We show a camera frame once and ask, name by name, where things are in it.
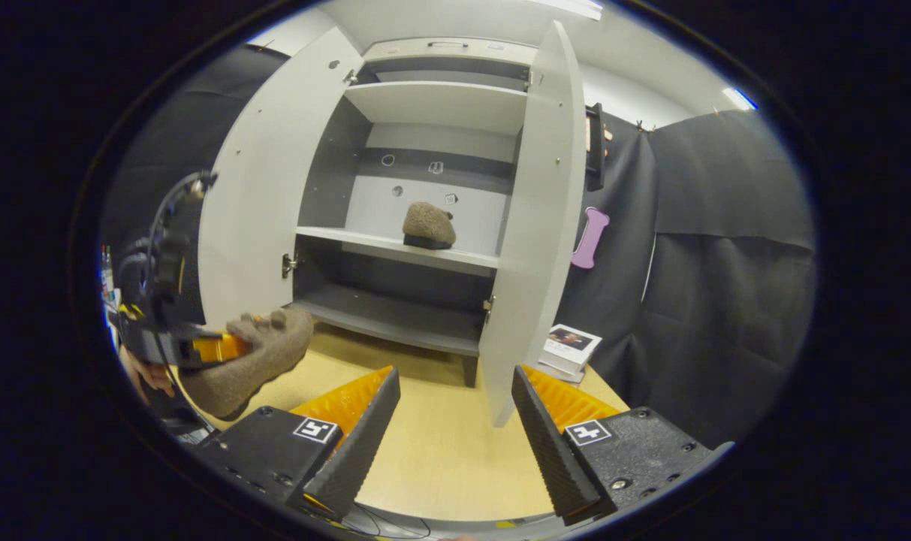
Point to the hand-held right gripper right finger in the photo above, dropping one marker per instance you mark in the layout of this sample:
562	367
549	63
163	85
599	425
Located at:
553	458

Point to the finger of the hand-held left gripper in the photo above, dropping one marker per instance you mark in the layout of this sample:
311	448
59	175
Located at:
170	347

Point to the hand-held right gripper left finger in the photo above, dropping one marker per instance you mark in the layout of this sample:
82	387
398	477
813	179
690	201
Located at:
361	451

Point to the brown fuzzy shoe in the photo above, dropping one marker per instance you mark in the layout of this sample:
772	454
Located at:
252	368
429	224

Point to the white cabinet door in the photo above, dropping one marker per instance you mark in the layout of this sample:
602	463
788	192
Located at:
538	225
267	188

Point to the white shoe cabinet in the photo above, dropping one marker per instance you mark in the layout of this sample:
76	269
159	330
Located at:
440	105

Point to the white cabinet drawer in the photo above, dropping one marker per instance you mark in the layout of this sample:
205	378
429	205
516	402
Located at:
410	51

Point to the thin grey book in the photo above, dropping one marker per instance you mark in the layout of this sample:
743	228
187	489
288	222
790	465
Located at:
556	370

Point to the black backdrop cloth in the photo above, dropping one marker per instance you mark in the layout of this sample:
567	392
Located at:
725	300

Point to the small ceiling light panel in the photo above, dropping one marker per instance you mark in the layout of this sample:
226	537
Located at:
739	99

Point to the large ceiling light panel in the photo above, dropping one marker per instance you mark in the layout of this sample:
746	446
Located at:
575	7

